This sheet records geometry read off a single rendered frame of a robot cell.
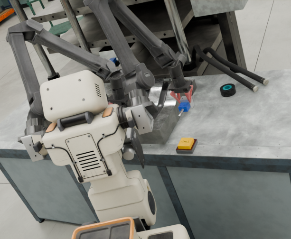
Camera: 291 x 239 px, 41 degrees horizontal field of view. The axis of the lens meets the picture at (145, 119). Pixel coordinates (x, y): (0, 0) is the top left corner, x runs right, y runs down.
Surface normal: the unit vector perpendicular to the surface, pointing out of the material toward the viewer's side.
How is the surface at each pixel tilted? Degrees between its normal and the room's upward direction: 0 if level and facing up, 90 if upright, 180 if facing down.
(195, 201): 90
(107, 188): 82
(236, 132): 0
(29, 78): 52
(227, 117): 0
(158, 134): 90
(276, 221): 90
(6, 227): 0
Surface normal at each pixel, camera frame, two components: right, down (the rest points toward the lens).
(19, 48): 0.39, -0.38
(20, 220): -0.32, -0.80
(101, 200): -0.08, 0.43
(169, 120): 0.86, -0.01
